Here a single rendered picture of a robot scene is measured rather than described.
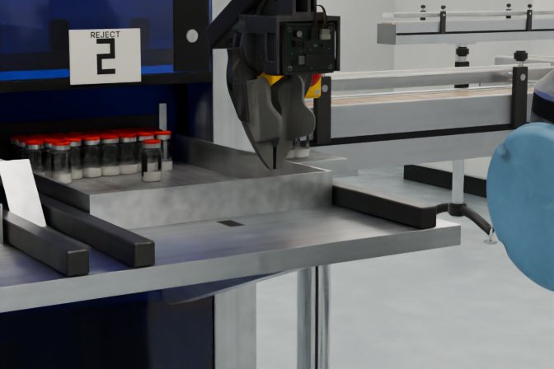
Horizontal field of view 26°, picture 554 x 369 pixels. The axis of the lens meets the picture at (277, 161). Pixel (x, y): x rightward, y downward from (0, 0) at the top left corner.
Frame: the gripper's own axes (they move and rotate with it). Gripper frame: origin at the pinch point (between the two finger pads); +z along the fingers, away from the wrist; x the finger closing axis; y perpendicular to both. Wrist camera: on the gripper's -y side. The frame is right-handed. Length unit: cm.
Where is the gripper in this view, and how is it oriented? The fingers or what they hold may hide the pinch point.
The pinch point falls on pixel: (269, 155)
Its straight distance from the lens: 118.5
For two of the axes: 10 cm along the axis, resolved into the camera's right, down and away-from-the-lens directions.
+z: 0.0, 9.9, 1.5
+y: 5.2, 1.3, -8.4
